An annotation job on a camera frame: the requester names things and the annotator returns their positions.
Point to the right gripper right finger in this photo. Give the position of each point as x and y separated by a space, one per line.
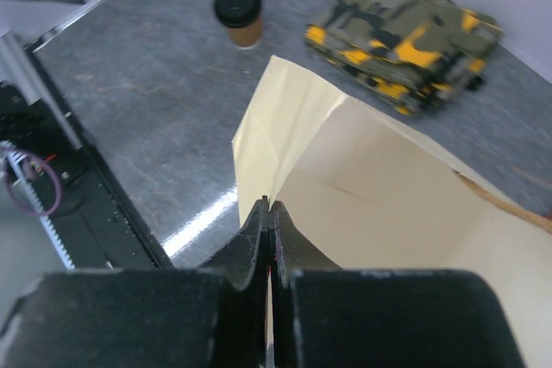
326 316

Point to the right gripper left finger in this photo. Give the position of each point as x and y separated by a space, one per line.
213 315

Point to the brown paper bag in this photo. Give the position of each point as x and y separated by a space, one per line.
371 192

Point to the black plastic cup lid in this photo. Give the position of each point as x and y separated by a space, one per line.
237 13

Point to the brown paper coffee cup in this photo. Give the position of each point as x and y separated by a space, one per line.
247 37

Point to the camouflage folded cloth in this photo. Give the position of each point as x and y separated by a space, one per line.
413 54

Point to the aluminium cable duct rail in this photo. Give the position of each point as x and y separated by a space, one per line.
13 160

